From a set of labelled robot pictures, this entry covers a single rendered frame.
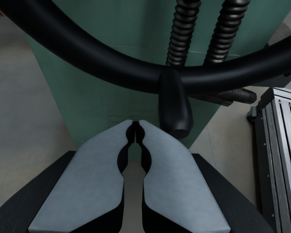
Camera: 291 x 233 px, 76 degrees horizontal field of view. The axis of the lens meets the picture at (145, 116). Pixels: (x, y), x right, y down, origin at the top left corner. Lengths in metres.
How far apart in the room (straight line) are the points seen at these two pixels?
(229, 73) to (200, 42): 0.21
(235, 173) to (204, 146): 0.18
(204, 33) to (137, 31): 0.12
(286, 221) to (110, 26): 0.75
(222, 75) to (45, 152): 0.84
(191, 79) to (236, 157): 0.87
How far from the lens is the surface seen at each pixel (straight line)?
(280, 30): 0.51
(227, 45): 0.24
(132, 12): 0.34
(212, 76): 0.18
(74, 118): 0.58
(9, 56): 1.42
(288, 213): 0.80
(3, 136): 1.05
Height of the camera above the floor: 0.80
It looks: 55 degrees down
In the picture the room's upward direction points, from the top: 12 degrees clockwise
